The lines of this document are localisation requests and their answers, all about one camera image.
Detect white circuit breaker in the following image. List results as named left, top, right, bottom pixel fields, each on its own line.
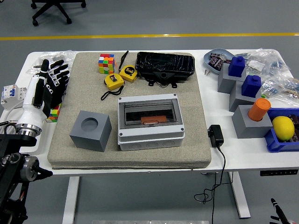
left=0, top=84, right=28, bottom=110

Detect blue plastic bin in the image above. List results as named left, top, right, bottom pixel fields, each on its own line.
left=263, top=107, right=299, bottom=154

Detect orange cylinder battery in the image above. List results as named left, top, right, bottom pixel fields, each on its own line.
left=141, top=115, right=169, bottom=125
left=247, top=98, right=271, bottom=122

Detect black adapter cord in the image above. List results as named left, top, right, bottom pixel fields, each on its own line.
left=194, top=146, right=227, bottom=224

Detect yellow lemon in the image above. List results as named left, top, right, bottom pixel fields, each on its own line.
left=272, top=116, right=295, bottom=142

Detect dark packets in bin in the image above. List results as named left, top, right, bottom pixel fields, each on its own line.
left=289, top=113, right=299, bottom=143

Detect blue plastic block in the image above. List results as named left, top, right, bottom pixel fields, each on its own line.
left=241, top=74, right=262, bottom=98
left=228, top=56, right=246, bottom=77

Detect grey block with round hole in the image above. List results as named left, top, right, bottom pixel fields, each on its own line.
left=231, top=105, right=274, bottom=140
left=69, top=110, right=112, bottom=153

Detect clear bag of parts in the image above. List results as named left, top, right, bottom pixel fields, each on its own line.
left=260, top=76, right=299, bottom=101
left=235, top=48, right=292, bottom=77
left=27, top=50, right=77, bottom=75

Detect white power strip cable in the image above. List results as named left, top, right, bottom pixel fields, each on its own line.
left=0, top=98, right=25, bottom=131

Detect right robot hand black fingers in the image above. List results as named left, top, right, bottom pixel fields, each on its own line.
left=270, top=198, right=299, bottom=224

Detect dark snack packet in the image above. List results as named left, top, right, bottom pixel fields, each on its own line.
left=208, top=56, right=224, bottom=70
left=210, top=52, right=232, bottom=63

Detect blue-grey dish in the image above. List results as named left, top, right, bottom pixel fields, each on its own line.
left=203, top=48, right=235, bottom=75

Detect black office chair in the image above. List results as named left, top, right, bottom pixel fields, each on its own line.
left=30, top=0, right=86, bottom=27

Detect black cloth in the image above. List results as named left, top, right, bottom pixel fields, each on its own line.
left=43, top=77, right=67, bottom=110

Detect black glossy case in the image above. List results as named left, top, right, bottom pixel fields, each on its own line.
left=135, top=51, right=196, bottom=89

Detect grey-brown mat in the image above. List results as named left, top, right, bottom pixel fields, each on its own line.
left=47, top=51, right=212, bottom=170

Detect black table control panel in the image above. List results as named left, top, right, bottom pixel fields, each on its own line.
left=259, top=169, right=299, bottom=177

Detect white table leg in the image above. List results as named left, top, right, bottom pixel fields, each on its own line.
left=228, top=171, right=252, bottom=219
left=62, top=176, right=80, bottom=224

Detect black power adapter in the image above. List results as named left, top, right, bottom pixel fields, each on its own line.
left=207, top=124, right=224, bottom=148

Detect yellow tape measure round label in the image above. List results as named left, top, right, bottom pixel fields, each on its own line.
left=118, top=50, right=138, bottom=83

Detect colourful puzzle cube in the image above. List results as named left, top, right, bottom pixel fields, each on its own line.
left=98, top=53, right=117, bottom=75
left=46, top=103, right=63, bottom=123

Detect yellow tape measure black window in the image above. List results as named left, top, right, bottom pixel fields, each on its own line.
left=100, top=73, right=125, bottom=101

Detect grey electrical box clear lid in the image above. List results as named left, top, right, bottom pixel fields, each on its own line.
left=117, top=93, right=186, bottom=151

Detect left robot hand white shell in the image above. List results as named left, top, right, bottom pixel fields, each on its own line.
left=16, top=59, right=71, bottom=136

